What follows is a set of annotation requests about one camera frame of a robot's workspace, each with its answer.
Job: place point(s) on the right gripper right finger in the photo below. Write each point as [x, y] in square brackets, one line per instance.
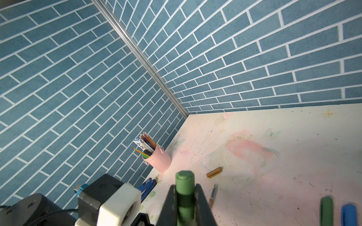
[203, 214]

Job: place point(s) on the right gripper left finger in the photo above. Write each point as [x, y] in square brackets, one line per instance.
[169, 212]

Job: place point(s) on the green pen cap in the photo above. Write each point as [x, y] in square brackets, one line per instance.
[185, 188]

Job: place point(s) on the brown pen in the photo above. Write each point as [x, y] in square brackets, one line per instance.
[212, 197]

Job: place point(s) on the pink pen holder cup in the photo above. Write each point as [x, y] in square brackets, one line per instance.
[159, 160]

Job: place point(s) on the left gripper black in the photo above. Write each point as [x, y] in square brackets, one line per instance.
[32, 208]

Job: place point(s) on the box in pen cup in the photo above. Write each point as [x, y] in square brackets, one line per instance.
[145, 142]

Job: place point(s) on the light green pen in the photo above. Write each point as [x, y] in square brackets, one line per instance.
[326, 211]

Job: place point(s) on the blue pen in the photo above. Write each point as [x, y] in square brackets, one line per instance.
[348, 215]

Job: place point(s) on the blue stapler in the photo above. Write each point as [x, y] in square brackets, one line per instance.
[146, 187]

